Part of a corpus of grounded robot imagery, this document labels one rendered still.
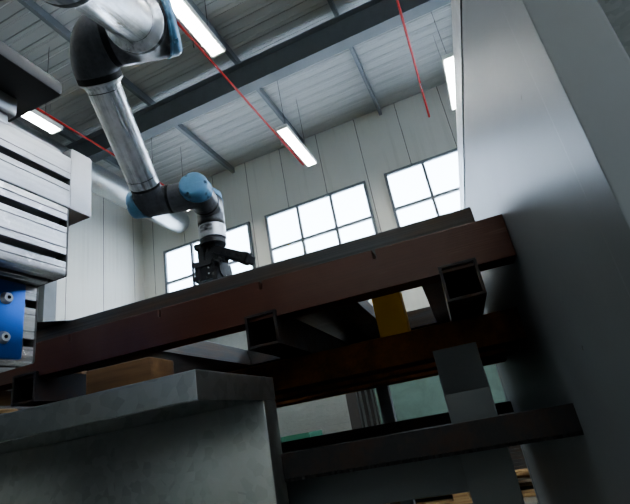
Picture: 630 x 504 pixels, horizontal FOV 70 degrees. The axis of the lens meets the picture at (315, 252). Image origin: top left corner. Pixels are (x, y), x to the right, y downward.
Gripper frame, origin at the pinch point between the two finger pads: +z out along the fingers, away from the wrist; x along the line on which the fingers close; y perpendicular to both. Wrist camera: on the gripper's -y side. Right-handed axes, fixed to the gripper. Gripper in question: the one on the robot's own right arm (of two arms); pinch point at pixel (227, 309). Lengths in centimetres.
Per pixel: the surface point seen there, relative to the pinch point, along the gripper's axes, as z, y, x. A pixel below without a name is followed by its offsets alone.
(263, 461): 35, -26, 45
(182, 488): 36, -14, 45
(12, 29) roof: -627, 466, -288
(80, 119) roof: -627, 536, -500
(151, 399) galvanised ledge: 26, -22, 61
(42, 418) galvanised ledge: 26, -7, 61
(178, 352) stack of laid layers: 10.6, 7.6, 11.5
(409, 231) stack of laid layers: 7, -51, 37
